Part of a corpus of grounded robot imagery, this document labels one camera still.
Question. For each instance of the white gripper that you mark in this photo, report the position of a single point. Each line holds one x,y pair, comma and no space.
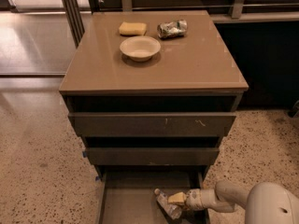
193,198

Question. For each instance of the clear plastic water bottle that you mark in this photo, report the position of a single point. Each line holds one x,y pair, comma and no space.
174,211

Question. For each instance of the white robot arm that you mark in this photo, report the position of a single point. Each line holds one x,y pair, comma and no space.
265,203

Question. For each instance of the open bottom drawer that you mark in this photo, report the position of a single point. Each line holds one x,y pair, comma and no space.
128,198

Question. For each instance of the brown drawer cabinet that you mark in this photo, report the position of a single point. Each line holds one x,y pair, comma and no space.
193,73

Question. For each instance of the middle drawer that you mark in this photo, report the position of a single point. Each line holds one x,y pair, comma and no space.
151,156

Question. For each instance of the top drawer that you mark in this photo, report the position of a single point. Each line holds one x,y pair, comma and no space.
194,124

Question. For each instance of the white bowl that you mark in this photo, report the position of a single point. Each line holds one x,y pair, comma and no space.
140,48

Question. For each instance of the yellow sponge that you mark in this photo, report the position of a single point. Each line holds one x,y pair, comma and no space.
133,28

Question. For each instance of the metal railing frame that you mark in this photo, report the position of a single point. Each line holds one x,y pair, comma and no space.
224,10

